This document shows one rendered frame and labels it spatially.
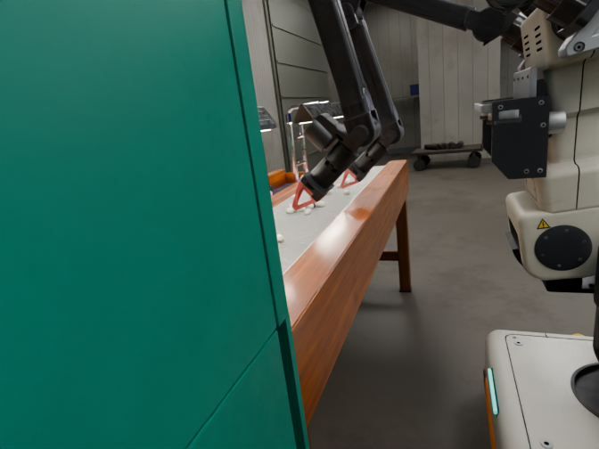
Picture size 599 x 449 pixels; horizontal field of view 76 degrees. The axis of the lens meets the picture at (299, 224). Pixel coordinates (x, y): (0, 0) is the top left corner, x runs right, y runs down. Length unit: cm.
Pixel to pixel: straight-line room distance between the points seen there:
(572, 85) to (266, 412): 82
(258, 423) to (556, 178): 75
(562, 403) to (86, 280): 118
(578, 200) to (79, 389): 91
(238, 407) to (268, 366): 6
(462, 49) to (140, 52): 699
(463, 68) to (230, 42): 685
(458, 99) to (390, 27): 260
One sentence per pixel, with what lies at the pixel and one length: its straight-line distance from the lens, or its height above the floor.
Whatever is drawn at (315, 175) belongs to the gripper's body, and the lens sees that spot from 87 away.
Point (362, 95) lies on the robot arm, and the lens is 82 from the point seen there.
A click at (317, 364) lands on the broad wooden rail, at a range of 71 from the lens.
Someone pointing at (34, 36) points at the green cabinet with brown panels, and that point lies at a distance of 24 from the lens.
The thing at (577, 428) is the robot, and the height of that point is 28.
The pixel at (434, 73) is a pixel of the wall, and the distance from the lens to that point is 718.
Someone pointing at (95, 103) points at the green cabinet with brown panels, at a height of 109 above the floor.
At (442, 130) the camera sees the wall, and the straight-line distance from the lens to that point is 719.
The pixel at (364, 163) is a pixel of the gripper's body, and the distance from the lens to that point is 129.
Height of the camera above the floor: 107
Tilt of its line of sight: 16 degrees down
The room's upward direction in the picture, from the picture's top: 8 degrees counter-clockwise
